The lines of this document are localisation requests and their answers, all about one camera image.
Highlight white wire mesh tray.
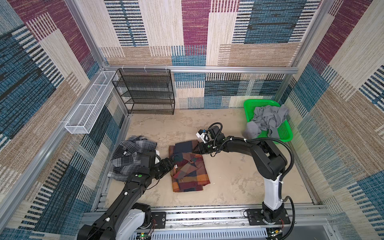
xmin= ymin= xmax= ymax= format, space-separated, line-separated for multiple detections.
xmin=65 ymin=71 xmax=116 ymax=135

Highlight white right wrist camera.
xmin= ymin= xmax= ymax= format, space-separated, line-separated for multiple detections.
xmin=196 ymin=130 xmax=211 ymax=144

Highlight green plastic basket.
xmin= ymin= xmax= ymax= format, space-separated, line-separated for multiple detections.
xmin=244 ymin=99 xmax=293 ymax=142

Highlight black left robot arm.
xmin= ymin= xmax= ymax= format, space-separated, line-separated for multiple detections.
xmin=77 ymin=152 xmax=174 ymax=240

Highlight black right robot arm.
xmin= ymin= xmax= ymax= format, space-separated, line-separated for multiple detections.
xmin=193 ymin=123 xmax=289 ymax=225

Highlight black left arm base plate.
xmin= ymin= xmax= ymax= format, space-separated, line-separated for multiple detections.
xmin=142 ymin=212 xmax=167 ymax=230

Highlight aluminium mounting rail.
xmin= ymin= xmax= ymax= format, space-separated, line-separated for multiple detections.
xmin=152 ymin=204 xmax=342 ymax=240

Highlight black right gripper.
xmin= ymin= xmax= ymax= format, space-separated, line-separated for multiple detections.
xmin=191 ymin=139 xmax=218 ymax=155

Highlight black corrugated cable conduit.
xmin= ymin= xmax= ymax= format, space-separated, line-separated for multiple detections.
xmin=206 ymin=122 xmax=296 ymax=240

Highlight grey plaid long sleeve shirt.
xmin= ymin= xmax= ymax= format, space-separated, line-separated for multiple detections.
xmin=109 ymin=136 xmax=157 ymax=182

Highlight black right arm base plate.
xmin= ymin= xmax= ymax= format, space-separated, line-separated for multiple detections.
xmin=245 ymin=209 xmax=292 ymax=226

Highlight multicolour plaid long sleeve shirt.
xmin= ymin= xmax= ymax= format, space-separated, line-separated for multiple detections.
xmin=169 ymin=140 xmax=210 ymax=193

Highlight black wire mesh shelf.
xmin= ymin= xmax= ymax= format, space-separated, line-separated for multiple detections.
xmin=112 ymin=69 xmax=176 ymax=115

